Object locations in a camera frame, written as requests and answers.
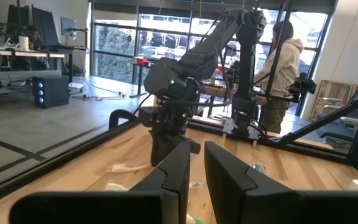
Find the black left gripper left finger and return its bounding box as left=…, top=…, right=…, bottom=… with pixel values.
left=9, top=140, right=191, bottom=224

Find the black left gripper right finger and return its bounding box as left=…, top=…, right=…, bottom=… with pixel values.
left=204, top=141, right=358, bottom=224

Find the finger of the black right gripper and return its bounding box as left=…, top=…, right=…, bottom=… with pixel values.
left=150, top=132, right=167, bottom=166
left=166, top=134, right=183, bottom=160

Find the small teal mouthwash bottle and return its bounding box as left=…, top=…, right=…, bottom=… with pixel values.
left=252, top=162, right=267, bottom=175

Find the orange toothbrush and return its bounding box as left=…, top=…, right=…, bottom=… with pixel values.
left=106, top=162, right=152, bottom=174

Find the green toothbrush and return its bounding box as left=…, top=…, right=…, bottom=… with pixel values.
left=185, top=213, right=204, bottom=224

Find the monitor on arm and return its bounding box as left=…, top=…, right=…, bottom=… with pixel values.
left=60, top=17, right=78, bottom=40

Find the black standing desk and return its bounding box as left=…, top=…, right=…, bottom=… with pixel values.
left=131, top=62, right=155, bottom=99

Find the grey office chair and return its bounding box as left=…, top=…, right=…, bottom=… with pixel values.
left=315, top=96, right=358, bottom=150

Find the black computer tower with lights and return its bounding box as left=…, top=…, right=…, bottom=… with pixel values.
left=33, top=75, right=70, bottom=109

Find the person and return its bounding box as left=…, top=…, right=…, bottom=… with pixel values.
left=253, top=21, right=305, bottom=134
left=23, top=25, right=45, bottom=50

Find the thin black rig pole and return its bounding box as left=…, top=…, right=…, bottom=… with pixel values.
left=264, top=0, right=293, bottom=97

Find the wooden pallet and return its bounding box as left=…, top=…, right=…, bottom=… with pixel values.
left=309, top=80, right=358, bottom=122

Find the wooden office desk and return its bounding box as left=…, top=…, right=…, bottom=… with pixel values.
left=0, top=46, right=74, bottom=82

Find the white cylindrical cup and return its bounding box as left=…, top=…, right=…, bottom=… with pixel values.
left=18, top=35, right=30, bottom=51

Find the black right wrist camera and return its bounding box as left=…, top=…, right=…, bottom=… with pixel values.
left=137, top=106, right=162, bottom=128

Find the black curved clamp handle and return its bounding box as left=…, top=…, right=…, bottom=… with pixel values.
left=109, top=109, right=138, bottom=130

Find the black diagonal frame strut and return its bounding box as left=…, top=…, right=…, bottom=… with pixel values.
left=277, top=91, right=358, bottom=147

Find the black mounted camera device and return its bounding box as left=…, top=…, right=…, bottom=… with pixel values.
left=287, top=72, right=318, bottom=103

